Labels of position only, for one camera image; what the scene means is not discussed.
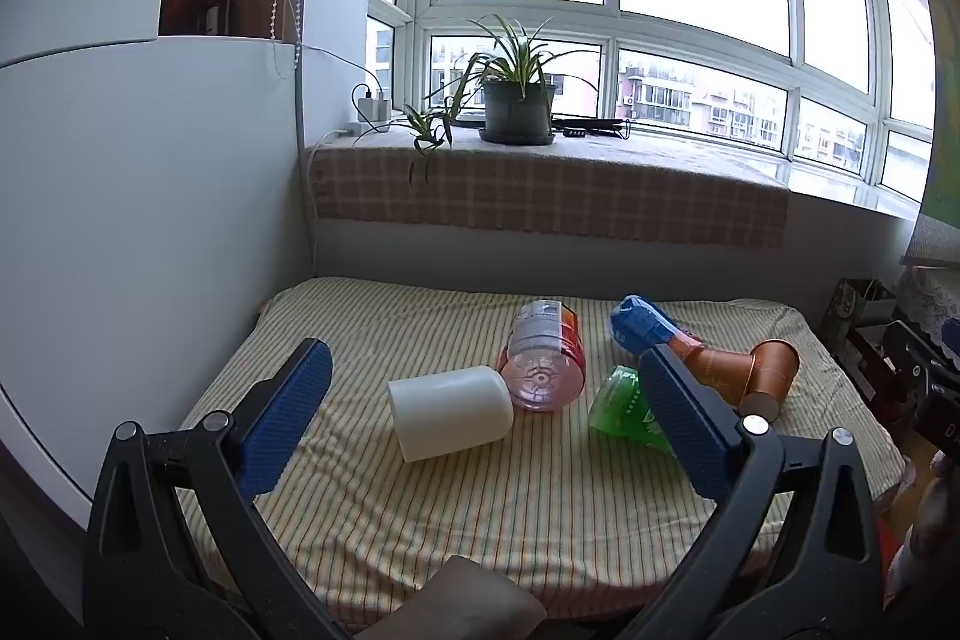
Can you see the clear pink cup orange label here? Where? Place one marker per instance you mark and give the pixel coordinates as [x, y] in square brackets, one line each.
[541, 370]

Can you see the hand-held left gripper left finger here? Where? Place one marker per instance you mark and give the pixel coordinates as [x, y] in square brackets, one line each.
[285, 419]

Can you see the brown cushion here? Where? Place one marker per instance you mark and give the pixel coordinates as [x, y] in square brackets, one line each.
[472, 599]

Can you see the potted spider plant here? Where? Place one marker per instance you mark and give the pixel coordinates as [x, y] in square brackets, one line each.
[516, 111]

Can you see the green cup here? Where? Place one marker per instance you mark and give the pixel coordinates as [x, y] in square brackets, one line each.
[616, 406]

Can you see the person's right forearm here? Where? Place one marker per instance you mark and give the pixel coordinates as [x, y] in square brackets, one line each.
[926, 535]

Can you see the dark shelf item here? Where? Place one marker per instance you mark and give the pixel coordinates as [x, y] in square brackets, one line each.
[217, 14]

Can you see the black flat device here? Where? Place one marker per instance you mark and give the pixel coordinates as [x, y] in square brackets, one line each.
[589, 124]

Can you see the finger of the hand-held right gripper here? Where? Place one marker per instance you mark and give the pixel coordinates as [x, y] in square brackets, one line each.
[911, 347]

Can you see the striped bed sheet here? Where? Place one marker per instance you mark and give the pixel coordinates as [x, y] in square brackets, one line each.
[525, 520]

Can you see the white window frame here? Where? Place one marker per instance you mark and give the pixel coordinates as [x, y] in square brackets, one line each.
[611, 21]

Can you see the blue cup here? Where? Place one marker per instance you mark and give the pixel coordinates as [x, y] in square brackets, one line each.
[637, 323]

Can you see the yellow green curtain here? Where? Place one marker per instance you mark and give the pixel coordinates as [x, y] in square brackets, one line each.
[941, 85]

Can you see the printed cardboard box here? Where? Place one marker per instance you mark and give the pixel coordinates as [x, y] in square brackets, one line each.
[859, 310]

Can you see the plaid windowsill cloth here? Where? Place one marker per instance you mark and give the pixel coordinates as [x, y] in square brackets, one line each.
[600, 197]

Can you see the white cabinet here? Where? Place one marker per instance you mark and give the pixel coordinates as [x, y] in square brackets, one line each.
[135, 197]

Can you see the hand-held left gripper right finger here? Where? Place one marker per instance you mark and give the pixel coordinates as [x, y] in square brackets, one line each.
[682, 430]

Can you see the white power strip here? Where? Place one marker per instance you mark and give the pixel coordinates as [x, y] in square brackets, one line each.
[364, 128]

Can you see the white lace cloth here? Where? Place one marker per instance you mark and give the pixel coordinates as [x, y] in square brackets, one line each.
[926, 302]

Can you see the grey pipe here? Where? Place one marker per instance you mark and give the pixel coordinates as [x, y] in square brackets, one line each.
[307, 197]

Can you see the white charger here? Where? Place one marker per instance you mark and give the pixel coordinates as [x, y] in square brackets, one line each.
[373, 108]

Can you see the white cup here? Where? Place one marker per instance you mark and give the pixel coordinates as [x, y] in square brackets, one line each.
[450, 413]

